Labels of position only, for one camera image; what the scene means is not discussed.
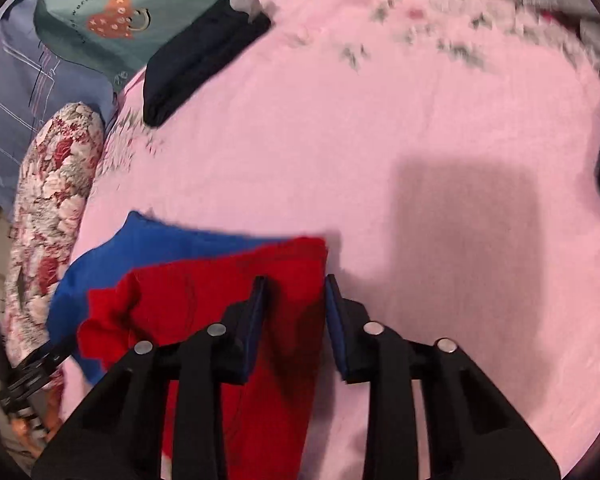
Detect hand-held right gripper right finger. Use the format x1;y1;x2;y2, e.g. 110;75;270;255
325;274;562;480

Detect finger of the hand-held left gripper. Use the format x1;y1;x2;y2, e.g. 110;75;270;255
0;332;77;420

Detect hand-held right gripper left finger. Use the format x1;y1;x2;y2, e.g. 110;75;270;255
31;275;270;480

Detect blue and red pants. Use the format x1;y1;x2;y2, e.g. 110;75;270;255
46;210;330;480

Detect folded navy pants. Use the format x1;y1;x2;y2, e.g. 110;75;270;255
142;0;273;128

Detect red floral pillow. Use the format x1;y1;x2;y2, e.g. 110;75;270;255
2;102;106;376

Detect pink floral bedsheet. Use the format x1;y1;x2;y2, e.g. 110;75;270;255
55;0;600;480

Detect blue plaid pillow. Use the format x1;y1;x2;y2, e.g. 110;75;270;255
0;0;118;211

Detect green heart print pillow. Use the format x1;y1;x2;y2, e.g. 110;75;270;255
32;0;316;93

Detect grey sweatpants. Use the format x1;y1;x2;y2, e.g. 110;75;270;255
517;0;600;56

